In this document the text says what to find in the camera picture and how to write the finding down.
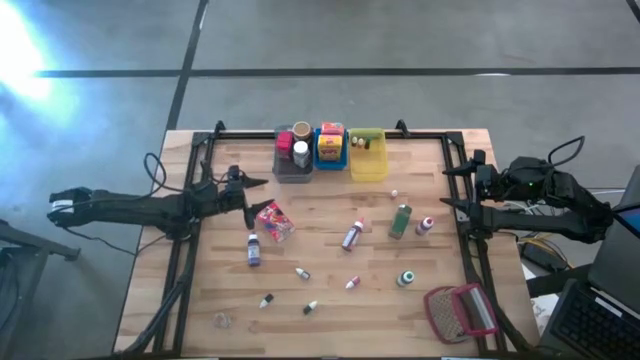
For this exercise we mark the small brown white-capped dropper bottle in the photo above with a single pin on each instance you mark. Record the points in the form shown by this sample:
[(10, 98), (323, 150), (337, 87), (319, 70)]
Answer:
[(354, 142), (360, 143)]

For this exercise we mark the yellow cereal box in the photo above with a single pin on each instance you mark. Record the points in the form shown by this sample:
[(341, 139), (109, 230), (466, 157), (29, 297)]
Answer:
[(330, 147)]

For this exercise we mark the black power brick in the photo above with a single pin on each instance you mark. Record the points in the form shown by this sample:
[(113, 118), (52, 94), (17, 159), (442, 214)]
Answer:
[(540, 255)]

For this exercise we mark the orange Mini Wheats cereal box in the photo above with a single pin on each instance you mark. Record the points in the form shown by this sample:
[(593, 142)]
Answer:
[(332, 128)]

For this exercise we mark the black metal stand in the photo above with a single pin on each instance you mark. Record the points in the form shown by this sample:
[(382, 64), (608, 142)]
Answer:
[(30, 242)]

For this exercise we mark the purple bottle with white label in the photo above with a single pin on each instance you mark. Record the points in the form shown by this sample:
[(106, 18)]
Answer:
[(254, 250)]

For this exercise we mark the gold-lidded spice jar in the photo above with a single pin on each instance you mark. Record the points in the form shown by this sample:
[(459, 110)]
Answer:
[(302, 131)]

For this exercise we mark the white paper sheet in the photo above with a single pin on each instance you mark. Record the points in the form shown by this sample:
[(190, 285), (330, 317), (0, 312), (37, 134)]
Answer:
[(545, 310)]

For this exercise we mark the red-lidded patterned container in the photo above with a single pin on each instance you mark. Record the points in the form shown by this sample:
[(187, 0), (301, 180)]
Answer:
[(284, 145)]

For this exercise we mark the grey plastic bin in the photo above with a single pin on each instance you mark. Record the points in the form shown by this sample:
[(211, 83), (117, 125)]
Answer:
[(292, 175)]

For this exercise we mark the green spice bottle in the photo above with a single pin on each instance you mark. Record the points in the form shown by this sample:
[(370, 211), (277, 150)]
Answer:
[(400, 222)]

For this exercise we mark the dark grey laptop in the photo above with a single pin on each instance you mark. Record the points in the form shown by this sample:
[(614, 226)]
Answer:
[(585, 320)]

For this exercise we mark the yellow plastic bin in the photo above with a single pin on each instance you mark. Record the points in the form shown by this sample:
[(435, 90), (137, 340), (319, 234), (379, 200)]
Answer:
[(369, 167)]

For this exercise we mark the small dark dropper bottle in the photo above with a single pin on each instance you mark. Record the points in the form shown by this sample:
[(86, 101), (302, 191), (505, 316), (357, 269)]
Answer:
[(368, 144)]

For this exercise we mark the red cereal box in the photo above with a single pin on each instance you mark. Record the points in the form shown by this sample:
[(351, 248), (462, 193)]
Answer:
[(275, 221)]

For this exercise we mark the white-lidded spice jar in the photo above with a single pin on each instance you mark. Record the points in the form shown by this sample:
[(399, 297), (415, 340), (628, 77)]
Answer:
[(301, 154)]

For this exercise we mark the blue plastic basket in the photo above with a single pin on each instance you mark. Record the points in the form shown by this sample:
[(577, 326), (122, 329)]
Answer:
[(330, 165)]

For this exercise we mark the small clear glass jar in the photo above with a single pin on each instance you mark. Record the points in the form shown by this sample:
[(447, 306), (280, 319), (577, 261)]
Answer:
[(222, 320)]

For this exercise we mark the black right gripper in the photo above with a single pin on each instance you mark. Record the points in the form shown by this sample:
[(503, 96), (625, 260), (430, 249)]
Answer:
[(486, 187)]

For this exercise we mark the green-lidded jar with white label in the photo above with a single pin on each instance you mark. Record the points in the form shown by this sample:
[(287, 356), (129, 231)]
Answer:
[(405, 279)]

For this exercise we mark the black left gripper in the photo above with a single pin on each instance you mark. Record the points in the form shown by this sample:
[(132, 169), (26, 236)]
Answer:
[(231, 195)]

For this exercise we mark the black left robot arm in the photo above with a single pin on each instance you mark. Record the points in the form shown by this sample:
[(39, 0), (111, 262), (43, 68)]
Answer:
[(125, 210)]

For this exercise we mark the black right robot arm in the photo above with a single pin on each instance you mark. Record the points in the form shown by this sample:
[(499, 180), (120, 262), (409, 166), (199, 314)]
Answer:
[(540, 222)]

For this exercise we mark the black frame clamp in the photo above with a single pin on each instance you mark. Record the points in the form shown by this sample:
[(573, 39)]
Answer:
[(219, 127), (401, 127)]

